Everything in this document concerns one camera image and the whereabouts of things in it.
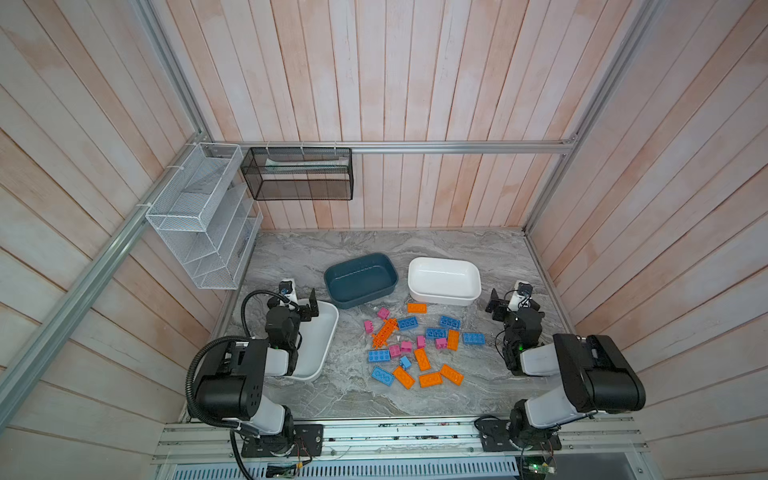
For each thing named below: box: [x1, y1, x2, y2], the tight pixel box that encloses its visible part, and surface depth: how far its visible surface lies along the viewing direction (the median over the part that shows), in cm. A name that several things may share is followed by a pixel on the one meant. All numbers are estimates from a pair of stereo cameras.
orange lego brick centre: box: [414, 348, 431, 371], surface depth 88 cm
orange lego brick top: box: [407, 303, 427, 313], surface depth 100 cm
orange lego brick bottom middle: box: [420, 372, 442, 388], surface depth 85 cm
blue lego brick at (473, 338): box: [463, 332, 485, 344], surface depth 91 cm
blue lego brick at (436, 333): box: [426, 328, 447, 339], surface depth 92 cm
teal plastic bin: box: [324, 252, 399, 310], surface depth 108 cm
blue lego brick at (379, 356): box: [368, 350, 391, 362], surface depth 87 cm
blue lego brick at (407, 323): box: [398, 316, 418, 331], surface depth 95 cm
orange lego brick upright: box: [447, 329, 459, 351], surface depth 92 cm
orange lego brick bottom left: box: [392, 366, 416, 390], surface depth 85 cm
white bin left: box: [290, 299, 339, 380], surface depth 90 cm
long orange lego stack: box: [371, 318, 399, 349], surface depth 92 cm
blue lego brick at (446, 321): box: [440, 315, 461, 330], surface depth 95 cm
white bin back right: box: [408, 256, 482, 306], surface depth 103 cm
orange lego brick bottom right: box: [440, 364, 465, 386], surface depth 86 cm
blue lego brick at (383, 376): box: [371, 366, 394, 387], surface depth 85 cm
